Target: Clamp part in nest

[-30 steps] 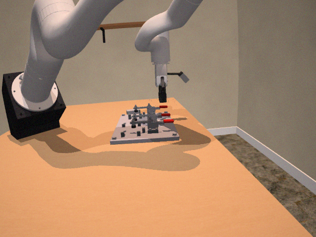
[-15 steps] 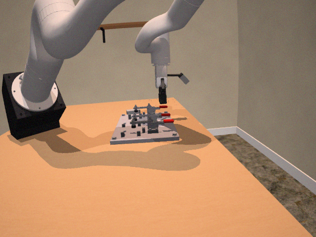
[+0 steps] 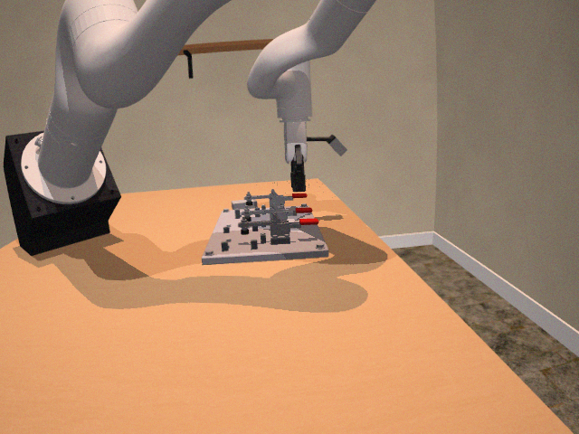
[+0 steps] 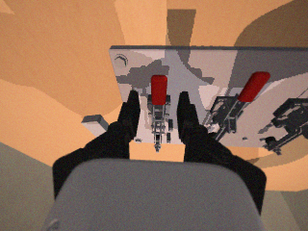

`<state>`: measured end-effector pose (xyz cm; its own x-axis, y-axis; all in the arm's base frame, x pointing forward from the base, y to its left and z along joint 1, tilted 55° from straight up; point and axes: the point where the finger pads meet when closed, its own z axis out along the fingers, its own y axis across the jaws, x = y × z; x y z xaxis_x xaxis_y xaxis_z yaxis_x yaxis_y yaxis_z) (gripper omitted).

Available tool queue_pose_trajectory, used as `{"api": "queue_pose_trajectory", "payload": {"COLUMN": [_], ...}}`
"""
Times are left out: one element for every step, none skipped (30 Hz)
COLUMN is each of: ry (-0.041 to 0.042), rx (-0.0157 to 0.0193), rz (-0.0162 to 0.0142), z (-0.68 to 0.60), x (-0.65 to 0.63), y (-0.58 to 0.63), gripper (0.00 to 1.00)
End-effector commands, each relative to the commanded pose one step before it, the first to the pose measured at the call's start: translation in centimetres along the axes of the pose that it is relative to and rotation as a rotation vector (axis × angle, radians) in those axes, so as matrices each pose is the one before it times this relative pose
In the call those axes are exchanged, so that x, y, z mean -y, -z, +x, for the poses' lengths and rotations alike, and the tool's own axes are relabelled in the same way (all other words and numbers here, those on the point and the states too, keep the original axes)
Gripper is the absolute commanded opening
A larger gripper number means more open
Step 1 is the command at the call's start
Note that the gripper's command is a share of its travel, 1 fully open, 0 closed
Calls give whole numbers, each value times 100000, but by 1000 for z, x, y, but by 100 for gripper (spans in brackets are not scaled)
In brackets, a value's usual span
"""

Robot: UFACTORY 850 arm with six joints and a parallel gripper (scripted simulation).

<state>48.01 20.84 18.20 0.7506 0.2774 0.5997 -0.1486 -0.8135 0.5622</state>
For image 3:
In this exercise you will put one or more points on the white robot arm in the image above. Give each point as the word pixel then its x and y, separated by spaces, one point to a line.
pixel 114 58

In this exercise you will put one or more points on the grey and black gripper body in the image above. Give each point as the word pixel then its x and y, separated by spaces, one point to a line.
pixel 295 133

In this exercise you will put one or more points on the black toggle clamp with red handle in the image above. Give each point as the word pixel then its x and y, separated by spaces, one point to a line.
pixel 282 214

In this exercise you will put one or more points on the grey toggle clamp with red handle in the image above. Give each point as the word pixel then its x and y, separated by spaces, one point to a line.
pixel 280 230

